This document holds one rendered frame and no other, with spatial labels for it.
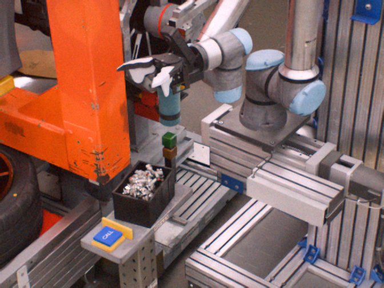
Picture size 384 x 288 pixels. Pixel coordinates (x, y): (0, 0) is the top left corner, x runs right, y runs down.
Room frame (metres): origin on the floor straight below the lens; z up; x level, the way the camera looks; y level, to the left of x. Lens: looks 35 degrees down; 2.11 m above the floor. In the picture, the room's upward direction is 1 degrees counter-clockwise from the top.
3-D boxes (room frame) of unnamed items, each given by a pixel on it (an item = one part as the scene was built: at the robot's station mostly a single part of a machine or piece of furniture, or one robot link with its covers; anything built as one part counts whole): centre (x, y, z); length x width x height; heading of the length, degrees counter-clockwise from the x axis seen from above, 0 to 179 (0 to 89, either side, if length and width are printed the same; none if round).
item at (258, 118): (2.00, -0.22, 0.87); 0.15 x 0.15 x 0.10
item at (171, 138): (2.16, 0.08, 0.64); 0.04 x 0.04 x 0.04; 57
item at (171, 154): (2.16, 0.08, 0.59); 0.04 x 0.04 x 0.04; 57
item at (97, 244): (1.85, 0.28, 0.45); 0.08 x 0.08 x 0.01; 57
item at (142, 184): (2.02, 0.17, 0.51); 0.20 x 0.14 x 0.13; 156
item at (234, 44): (1.74, -0.10, 1.21); 0.11 x 0.08 x 0.09; 128
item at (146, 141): (2.78, 0.26, 0.32); 0.40 x 0.30 x 0.28; 147
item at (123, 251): (1.99, 0.19, 0.44); 0.43 x 0.17 x 0.03; 147
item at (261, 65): (2.00, -0.23, 0.98); 0.13 x 0.12 x 0.14; 38
